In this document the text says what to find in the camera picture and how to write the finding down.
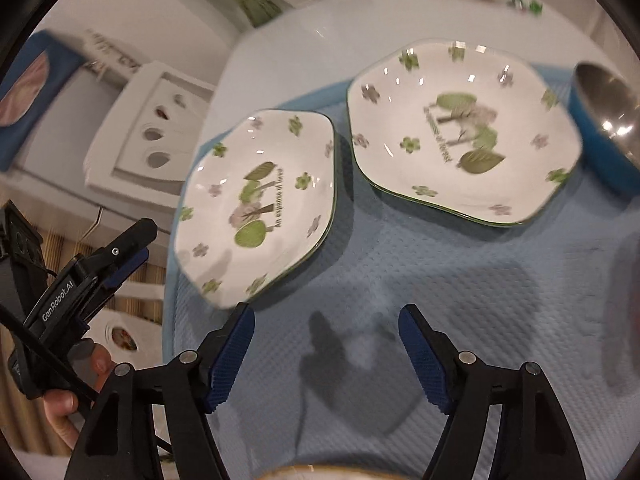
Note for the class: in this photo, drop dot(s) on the small white floral plate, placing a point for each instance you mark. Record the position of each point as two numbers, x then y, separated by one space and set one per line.
250 210

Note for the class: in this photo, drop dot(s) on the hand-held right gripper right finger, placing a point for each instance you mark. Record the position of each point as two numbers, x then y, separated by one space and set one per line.
420 355

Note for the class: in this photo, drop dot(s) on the pale grey cabinet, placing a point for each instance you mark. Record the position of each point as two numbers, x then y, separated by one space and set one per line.
75 125

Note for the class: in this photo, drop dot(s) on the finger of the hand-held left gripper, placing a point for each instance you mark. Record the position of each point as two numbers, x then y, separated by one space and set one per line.
130 237
132 262

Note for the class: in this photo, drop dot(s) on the large white floral plate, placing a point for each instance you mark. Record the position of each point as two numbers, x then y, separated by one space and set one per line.
450 130

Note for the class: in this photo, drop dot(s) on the bamboo floor mat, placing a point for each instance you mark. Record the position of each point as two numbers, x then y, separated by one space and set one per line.
65 255

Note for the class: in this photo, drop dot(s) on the blue cushion with pink print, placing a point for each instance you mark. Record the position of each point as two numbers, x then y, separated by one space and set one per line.
35 85

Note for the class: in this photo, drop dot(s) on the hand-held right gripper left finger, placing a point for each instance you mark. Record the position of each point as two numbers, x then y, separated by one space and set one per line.
232 355

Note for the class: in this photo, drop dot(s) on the blue steel bowl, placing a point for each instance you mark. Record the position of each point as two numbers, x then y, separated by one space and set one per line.
610 110

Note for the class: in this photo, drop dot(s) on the light blue textured mat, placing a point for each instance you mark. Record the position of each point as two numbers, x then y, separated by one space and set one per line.
375 270

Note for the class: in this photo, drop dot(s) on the small green and white item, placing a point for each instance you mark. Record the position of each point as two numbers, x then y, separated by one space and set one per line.
522 4

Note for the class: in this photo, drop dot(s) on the person's left hand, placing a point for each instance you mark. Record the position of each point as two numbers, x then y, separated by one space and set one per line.
60 407

